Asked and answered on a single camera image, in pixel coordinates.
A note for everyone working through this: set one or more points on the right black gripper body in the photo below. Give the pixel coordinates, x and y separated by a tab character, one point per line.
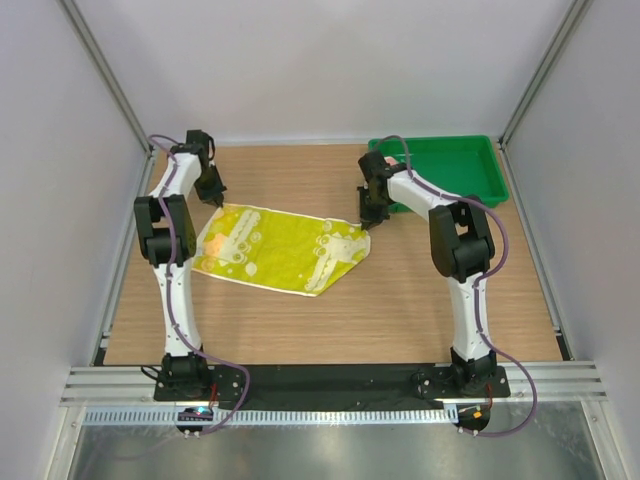
379	206

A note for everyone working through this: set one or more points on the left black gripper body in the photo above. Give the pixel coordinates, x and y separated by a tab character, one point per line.
210	183

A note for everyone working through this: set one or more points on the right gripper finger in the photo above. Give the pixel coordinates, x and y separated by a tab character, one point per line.
377	220
363	207

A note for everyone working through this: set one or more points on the yellow green patterned towel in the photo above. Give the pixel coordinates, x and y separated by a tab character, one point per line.
279	251

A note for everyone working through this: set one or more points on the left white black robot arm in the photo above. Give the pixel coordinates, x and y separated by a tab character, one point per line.
168	242

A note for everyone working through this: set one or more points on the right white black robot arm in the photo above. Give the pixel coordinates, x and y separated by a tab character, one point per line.
462	248

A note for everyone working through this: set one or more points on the green plastic tray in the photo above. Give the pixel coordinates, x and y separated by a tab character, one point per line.
462	165

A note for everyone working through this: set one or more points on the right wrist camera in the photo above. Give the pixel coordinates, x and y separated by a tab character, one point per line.
374	165

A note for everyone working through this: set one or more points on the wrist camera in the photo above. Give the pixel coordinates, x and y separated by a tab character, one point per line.
201	144
374	165

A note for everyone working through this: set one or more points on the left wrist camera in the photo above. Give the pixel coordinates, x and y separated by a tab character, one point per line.
201	144

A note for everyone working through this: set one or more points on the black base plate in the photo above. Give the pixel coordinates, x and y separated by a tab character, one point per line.
334	387

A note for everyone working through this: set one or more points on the slotted cable duct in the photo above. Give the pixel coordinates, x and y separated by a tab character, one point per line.
196	416

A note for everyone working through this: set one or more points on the aluminium frame rail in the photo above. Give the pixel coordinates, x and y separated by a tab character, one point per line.
554	381

